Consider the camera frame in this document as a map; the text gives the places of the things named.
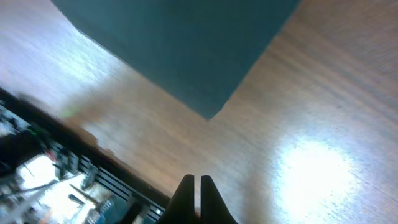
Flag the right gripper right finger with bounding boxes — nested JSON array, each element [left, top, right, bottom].
[[200, 175, 237, 224]]

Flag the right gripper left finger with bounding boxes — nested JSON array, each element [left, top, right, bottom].
[[156, 175, 195, 224]]

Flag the black box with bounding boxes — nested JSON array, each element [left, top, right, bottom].
[[53, 0, 299, 119]]

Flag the cluttered shelf beyond table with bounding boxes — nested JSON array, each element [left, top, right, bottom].
[[1, 91, 170, 223]]

